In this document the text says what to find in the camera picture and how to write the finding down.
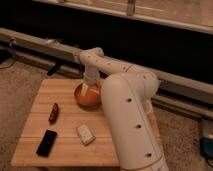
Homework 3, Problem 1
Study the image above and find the black smartphone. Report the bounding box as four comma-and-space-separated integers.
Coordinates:
36, 130, 57, 157

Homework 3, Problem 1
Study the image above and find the dark red snack bar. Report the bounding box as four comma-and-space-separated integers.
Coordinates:
49, 103, 59, 123

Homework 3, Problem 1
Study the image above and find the orange ceramic bowl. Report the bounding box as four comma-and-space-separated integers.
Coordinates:
74, 83, 101, 107

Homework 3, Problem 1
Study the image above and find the blue device on floor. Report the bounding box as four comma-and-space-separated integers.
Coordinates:
200, 134, 213, 159

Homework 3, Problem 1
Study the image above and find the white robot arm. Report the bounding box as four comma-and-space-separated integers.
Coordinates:
79, 48, 169, 171

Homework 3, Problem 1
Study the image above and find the wooden table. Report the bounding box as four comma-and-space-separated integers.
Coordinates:
10, 78, 162, 168

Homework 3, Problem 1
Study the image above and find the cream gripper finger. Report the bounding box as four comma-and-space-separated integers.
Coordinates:
81, 83, 89, 96

